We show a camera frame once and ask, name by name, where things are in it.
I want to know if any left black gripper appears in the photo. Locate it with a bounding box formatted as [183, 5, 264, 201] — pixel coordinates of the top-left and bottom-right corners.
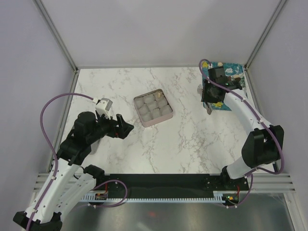
[88, 111, 134, 143]

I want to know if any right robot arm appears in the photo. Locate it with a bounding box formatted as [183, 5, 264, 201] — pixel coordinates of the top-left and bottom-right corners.
[202, 66, 284, 190]

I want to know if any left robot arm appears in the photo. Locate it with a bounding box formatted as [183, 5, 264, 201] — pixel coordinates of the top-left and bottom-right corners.
[13, 112, 134, 231]

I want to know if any pink chocolate tin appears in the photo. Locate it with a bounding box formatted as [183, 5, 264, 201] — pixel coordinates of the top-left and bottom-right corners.
[133, 89, 173, 128]

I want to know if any blue floral tray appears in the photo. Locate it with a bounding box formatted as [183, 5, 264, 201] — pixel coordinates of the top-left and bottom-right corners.
[199, 59, 247, 111]

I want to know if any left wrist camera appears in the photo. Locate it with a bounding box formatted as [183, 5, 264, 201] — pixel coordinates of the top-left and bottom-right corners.
[95, 98, 113, 119]

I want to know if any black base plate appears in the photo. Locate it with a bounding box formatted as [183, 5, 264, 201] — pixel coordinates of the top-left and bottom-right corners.
[104, 174, 249, 199]

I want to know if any white cable duct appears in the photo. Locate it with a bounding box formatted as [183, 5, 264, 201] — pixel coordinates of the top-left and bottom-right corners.
[80, 192, 226, 203]

